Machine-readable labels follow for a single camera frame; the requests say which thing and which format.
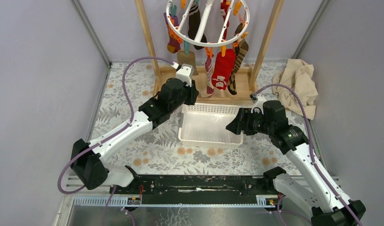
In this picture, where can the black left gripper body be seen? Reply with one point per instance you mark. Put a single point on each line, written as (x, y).
(182, 100)

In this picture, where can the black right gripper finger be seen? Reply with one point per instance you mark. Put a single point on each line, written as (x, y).
(242, 114)
(236, 127)

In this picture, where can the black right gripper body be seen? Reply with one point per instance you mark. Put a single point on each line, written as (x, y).
(259, 125)

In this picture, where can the tan brown sock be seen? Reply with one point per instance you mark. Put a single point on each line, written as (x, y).
(190, 59)

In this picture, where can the red santa bear sock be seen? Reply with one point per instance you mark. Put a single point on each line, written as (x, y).
(223, 69)

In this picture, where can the brown argyle sock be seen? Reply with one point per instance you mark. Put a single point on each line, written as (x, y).
(240, 52)

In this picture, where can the beige maroon toe sock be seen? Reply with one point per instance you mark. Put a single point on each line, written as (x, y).
(209, 90)

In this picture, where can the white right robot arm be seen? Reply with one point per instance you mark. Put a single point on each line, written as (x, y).
(324, 202)

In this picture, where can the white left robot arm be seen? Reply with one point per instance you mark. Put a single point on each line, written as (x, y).
(89, 159)

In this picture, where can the wooden hanger stand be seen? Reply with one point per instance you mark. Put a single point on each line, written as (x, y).
(245, 77)

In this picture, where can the white round clip hanger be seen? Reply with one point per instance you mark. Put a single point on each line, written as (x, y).
(212, 25)

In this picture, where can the white plastic basket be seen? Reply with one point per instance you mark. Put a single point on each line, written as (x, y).
(204, 125)

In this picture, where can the orange clothes peg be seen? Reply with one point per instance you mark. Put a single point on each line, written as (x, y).
(223, 50)
(209, 52)
(174, 35)

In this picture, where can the teal clothes peg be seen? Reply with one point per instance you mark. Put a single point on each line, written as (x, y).
(186, 47)

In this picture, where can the beige crumpled cloth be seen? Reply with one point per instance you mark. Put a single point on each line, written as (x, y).
(297, 75)

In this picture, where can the purple orange striped sock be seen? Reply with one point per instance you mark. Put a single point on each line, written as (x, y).
(173, 45)

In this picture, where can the dark brown sock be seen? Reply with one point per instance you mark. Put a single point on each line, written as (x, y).
(194, 20)

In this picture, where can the brown beige striped sock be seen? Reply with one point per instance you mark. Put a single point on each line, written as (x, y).
(238, 31)

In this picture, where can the small red sock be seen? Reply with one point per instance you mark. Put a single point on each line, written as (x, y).
(224, 6)

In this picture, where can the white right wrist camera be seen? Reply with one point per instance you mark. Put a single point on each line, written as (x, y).
(258, 102)

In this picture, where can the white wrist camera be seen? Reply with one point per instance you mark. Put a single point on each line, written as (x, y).
(184, 72)
(258, 102)

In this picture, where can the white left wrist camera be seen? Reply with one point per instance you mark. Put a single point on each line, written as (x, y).
(184, 72)

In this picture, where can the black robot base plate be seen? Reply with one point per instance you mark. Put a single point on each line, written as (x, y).
(206, 186)

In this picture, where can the grey cable duct rail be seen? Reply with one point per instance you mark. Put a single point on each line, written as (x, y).
(178, 201)

